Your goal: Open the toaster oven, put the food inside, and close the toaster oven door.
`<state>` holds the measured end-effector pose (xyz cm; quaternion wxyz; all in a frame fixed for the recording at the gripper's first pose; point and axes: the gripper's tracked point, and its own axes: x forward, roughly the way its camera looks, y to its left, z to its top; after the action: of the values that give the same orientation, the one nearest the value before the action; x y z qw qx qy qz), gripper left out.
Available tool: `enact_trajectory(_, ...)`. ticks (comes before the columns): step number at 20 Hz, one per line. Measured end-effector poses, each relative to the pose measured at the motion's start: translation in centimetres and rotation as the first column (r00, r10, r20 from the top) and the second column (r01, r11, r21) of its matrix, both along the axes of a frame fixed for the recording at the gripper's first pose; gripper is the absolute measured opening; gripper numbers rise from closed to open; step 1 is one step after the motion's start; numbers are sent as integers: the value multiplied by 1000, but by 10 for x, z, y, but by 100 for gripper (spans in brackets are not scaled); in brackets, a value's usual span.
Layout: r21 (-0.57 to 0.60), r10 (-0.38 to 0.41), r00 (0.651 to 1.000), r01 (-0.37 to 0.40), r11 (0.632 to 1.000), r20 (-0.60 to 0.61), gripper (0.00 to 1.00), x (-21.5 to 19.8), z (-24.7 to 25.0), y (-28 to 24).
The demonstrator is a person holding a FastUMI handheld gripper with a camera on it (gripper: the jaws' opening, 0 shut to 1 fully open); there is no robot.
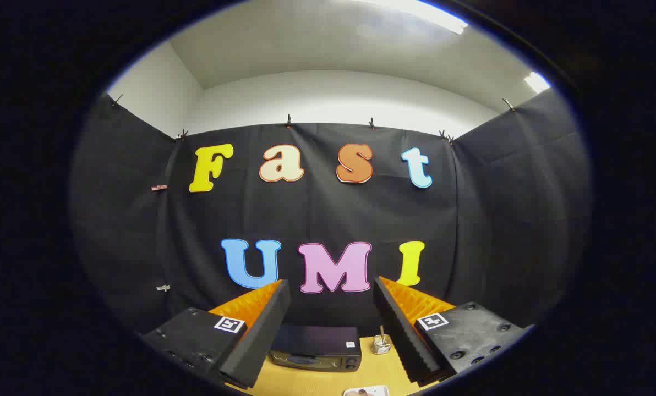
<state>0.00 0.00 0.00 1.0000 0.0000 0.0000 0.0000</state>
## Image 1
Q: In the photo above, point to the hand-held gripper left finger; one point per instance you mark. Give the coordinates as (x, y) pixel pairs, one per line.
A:
(262, 330)

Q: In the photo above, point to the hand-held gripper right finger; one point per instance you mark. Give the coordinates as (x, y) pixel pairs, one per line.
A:
(399, 330)

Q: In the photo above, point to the black toaster oven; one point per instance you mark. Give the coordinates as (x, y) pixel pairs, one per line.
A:
(317, 341)

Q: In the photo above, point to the white square plate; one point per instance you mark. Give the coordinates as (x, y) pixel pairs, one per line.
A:
(380, 390)

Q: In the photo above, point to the small glass jar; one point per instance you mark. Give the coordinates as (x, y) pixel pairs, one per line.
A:
(382, 346)

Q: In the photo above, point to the row of black clips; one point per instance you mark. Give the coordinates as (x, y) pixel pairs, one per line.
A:
(288, 121)

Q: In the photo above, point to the small ceiling light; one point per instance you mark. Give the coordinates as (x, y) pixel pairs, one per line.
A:
(537, 82)

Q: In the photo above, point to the long ceiling light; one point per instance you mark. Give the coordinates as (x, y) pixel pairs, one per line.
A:
(432, 16)

